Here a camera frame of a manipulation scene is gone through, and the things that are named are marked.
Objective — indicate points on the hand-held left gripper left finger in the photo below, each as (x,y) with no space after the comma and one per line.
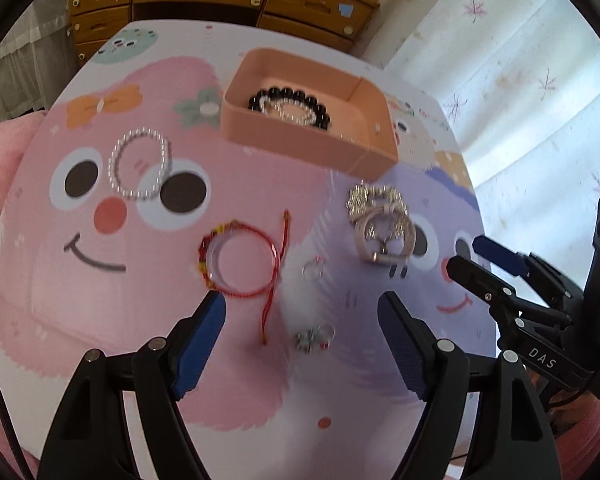
(200,340)

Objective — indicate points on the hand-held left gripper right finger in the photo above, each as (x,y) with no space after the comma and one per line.
(402,345)

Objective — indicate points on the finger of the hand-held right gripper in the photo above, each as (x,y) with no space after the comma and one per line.
(495,255)
(472,275)

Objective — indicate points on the peach jewelry box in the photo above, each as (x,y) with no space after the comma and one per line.
(325,140)

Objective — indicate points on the person's right forearm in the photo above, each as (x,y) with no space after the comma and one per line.
(590,440)

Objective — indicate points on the clear bangle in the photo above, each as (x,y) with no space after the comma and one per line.
(219,270)

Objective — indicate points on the cartoon printed table mat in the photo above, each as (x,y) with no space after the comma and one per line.
(130,310)

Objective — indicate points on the pale pink bangle with charm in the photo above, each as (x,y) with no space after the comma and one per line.
(365,247)

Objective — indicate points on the white floral curtain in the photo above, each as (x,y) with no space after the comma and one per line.
(520,110)

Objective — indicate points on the pink blanket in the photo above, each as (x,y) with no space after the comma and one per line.
(0,160)

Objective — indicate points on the grey sheer curtain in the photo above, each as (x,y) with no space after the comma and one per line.
(25,60)

